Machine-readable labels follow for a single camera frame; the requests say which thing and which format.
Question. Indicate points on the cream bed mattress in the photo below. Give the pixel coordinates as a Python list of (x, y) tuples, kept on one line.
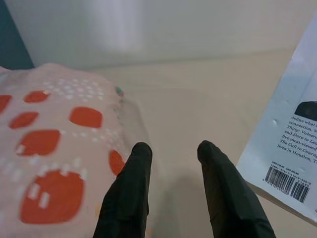
[(185, 111)]

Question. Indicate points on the white paperback book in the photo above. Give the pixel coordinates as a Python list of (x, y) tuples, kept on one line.
[(284, 99)]

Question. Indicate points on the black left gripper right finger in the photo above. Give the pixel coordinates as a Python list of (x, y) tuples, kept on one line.
[(227, 193)]

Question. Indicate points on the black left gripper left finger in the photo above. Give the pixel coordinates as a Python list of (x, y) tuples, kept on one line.
[(128, 193)]

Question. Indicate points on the pink pillow orange spots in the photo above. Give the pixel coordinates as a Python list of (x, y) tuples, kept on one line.
[(54, 148)]

